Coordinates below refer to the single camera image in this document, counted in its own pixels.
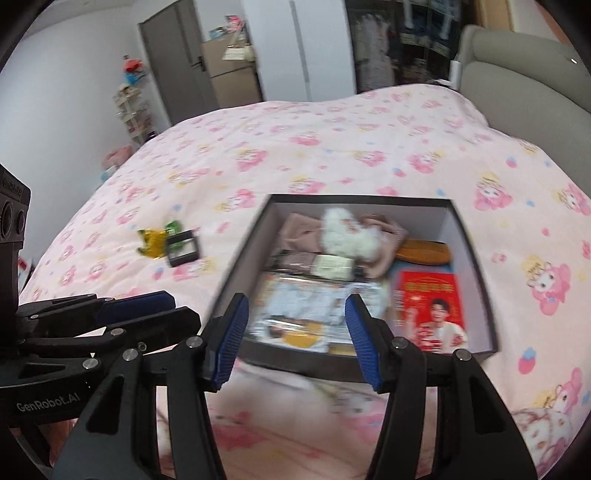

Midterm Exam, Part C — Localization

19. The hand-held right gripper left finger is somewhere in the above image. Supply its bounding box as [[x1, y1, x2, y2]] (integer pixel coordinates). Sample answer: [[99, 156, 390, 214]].
[[51, 293, 251, 480]]

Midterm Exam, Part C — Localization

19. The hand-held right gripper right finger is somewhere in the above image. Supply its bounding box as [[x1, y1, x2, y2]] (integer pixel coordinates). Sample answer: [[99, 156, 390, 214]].
[[344, 294, 539, 480]]

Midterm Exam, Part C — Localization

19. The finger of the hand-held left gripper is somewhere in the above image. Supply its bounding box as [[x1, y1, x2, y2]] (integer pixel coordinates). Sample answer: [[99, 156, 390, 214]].
[[18, 290, 176, 328], [21, 305, 201, 365]]

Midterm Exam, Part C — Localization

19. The large silver snack packet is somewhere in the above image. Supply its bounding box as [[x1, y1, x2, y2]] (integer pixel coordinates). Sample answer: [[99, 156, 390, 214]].
[[247, 272, 384, 356]]

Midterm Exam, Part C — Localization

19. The black cardboard box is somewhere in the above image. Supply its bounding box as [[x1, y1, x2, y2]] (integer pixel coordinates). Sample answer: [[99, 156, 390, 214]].
[[215, 193, 502, 384]]

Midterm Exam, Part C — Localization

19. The brown snack packet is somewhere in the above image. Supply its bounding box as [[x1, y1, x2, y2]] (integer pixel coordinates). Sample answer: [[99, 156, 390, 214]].
[[270, 251, 356, 282]]

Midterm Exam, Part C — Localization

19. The white plush toy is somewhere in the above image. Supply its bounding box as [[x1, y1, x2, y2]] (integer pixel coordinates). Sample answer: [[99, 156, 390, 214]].
[[318, 208, 375, 259]]

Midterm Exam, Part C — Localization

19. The beige garment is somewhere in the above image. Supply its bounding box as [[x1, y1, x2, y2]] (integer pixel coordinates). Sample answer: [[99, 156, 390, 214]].
[[277, 211, 409, 280]]

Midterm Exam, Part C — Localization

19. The yellow snack packet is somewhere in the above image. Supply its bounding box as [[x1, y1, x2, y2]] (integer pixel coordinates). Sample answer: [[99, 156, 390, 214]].
[[137, 227, 171, 259]]

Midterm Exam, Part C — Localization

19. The red booklet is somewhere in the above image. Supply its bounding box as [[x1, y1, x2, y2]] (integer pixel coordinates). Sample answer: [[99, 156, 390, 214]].
[[390, 270, 469, 354]]

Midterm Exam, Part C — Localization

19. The black rectangular buckle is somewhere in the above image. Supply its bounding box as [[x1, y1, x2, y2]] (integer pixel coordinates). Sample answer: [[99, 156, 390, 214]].
[[165, 231, 203, 268]]

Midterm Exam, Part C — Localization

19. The wooden comb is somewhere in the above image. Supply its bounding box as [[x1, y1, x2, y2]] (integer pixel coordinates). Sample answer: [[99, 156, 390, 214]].
[[396, 239, 451, 266]]

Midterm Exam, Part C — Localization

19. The pink floor object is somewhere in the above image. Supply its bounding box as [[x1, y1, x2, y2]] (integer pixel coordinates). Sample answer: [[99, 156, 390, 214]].
[[102, 145, 134, 169]]

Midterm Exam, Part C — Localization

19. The white storage rack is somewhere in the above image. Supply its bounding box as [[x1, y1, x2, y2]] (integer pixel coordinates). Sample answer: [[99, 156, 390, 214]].
[[113, 85, 155, 148]]

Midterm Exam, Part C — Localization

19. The pink printed blanket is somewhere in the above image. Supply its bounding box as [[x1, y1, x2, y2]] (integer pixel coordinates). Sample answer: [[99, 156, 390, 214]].
[[18, 85, 591, 480]]

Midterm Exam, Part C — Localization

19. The red toy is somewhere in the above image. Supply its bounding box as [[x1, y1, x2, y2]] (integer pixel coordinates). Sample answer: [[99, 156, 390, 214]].
[[121, 54, 145, 86]]

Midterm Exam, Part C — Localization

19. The brown cabinet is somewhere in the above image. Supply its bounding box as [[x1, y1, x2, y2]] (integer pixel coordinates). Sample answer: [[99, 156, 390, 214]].
[[201, 34, 264, 109]]

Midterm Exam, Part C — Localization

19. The grey door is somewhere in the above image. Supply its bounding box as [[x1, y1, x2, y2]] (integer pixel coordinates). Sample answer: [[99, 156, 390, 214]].
[[139, 2, 218, 125]]

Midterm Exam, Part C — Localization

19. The white bag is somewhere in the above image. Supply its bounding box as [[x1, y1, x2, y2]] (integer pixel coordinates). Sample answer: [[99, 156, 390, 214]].
[[222, 39, 257, 63]]

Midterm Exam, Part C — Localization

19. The dark glass wardrobe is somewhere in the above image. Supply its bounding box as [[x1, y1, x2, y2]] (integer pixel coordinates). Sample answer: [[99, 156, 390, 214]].
[[344, 0, 465, 90]]

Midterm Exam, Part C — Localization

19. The white wardrobe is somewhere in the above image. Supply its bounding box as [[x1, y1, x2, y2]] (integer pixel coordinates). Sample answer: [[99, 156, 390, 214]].
[[252, 0, 356, 102]]

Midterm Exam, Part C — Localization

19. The grey padded headboard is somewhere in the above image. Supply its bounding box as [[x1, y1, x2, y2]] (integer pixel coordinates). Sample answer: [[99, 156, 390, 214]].
[[459, 24, 591, 176]]

